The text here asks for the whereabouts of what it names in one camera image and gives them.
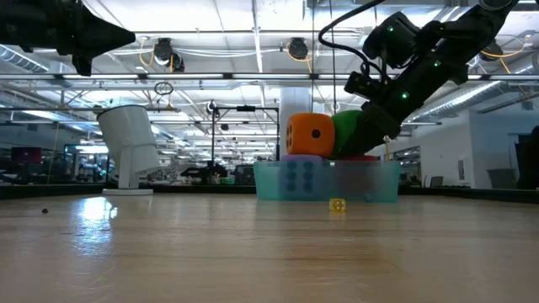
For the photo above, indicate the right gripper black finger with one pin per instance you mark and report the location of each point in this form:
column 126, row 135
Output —
column 370, row 134

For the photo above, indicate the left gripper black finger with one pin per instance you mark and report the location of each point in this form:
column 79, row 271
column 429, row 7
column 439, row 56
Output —
column 101, row 44
column 101, row 28

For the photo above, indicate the green foam die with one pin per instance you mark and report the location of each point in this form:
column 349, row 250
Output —
column 345, row 134

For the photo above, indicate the red foam die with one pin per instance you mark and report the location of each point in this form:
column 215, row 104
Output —
column 358, row 157

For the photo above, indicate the orange foam die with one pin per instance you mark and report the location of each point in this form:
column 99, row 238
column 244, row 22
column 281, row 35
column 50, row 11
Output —
column 303, row 145

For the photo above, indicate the purple foam die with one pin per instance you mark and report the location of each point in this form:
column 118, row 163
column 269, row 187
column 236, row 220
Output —
column 301, row 158

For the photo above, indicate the small yellow die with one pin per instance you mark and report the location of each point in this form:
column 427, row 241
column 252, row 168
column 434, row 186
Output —
column 337, row 205

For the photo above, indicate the teal translucent plastic bin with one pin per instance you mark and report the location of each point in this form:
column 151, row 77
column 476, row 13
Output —
column 269, row 181

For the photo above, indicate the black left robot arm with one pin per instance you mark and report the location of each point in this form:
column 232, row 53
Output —
column 12, row 25

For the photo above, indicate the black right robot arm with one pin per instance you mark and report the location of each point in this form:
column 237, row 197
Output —
column 463, row 38

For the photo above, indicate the grey office chair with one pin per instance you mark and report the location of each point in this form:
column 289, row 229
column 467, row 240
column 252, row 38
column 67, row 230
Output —
column 436, row 182

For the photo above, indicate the red display screen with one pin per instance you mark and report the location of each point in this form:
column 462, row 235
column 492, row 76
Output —
column 25, row 155

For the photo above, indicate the grey waste bin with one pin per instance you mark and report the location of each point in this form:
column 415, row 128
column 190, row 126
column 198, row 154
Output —
column 503, row 179

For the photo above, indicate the dark computer monitor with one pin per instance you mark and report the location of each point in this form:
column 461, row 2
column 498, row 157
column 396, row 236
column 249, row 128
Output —
column 528, row 164

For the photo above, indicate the green box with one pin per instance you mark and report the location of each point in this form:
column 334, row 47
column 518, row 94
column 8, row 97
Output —
column 226, row 180

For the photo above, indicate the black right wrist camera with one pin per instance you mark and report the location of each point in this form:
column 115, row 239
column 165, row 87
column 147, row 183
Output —
column 360, row 84

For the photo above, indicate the white camera on table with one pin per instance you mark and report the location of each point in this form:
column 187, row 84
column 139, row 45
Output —
column 130, row 139

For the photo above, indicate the black gantry frame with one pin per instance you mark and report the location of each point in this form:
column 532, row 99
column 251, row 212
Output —
column 246, row 108

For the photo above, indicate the black aluminium table frame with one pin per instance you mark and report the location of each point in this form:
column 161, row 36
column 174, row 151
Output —
column 50, row 191

